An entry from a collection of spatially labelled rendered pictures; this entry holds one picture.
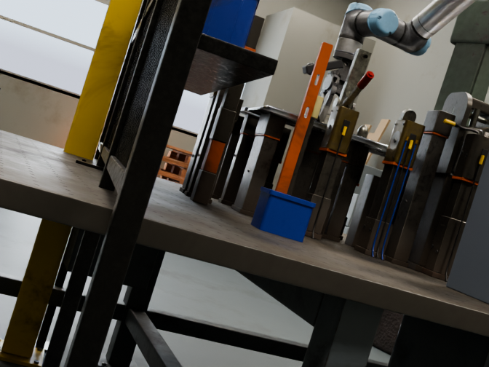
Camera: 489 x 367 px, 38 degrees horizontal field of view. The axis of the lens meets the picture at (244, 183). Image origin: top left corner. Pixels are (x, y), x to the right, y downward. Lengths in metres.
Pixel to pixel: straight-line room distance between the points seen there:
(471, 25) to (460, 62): 0.25
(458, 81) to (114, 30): 2.82
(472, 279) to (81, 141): 1.35
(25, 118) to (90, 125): 5.79
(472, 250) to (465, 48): 3.28
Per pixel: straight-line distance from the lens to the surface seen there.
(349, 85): 1.95
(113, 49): 2.43
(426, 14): 2.11
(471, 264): 1.65
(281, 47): 7.92
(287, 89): 7.93
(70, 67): 8.22
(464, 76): 4.76
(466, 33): 4.88
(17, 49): 8.20
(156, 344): 2.27
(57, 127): 8.21
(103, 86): 2.42
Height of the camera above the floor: 0.80
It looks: 1 degrees down
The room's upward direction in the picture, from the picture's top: 17 degrees clockwise
